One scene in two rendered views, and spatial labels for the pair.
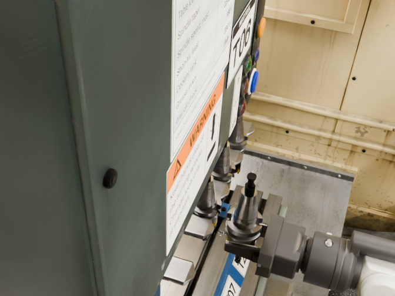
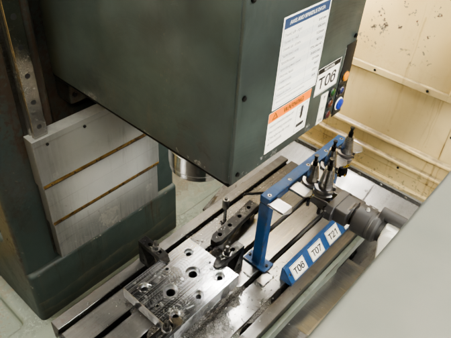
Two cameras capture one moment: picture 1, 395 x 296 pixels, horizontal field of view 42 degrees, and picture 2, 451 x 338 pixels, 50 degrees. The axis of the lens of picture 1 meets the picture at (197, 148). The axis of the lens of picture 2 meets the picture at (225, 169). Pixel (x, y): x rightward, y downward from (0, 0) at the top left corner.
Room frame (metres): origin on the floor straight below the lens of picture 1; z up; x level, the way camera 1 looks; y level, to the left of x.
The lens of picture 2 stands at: (-0.52, -0.23, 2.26)
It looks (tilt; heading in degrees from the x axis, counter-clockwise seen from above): 40 degrees down; 23
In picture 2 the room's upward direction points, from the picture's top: 4 degrees clockwise
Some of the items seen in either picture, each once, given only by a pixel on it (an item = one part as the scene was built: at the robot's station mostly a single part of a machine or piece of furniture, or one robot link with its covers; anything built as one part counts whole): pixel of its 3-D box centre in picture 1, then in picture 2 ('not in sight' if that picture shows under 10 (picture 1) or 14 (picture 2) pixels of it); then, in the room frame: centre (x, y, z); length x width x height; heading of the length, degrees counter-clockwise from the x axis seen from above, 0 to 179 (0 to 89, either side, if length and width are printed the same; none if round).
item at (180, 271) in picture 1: (176, 269); (281, 207); (0.56, 0.03, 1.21); 0.07 x 0.05 x 0.01; 73
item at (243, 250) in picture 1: (241, 252); (319, 204); (0.55, -0.09, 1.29); 0.06 x 0.02 x 0.03; 73
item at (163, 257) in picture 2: not in sight; (154, 254); (0.38, 0.38, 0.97); 0.13 x 0.03 x 0.15; 73
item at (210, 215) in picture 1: (205, 206); (311, 182); (0.71, -0.02, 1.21); 0.06 x 0.06 x 0.03
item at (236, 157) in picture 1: (227, 155); (337, 160); (0.87, -0.07, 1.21); 0.07 x 0.05 x 0.01; 73
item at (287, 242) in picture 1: (298, 251); (351, 212); (0.55, -0.18, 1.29); 0.13 x 0.12 x 0.10; 163
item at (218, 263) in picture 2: not in sight; (227, 259); (0.47, 0.16, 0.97); 0.13 x 0.03 x 0.15; 163
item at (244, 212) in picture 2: not in sight; (234, 226); (0.66, 0.21, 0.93); 0.26 x 0.05 x 0.06; 168
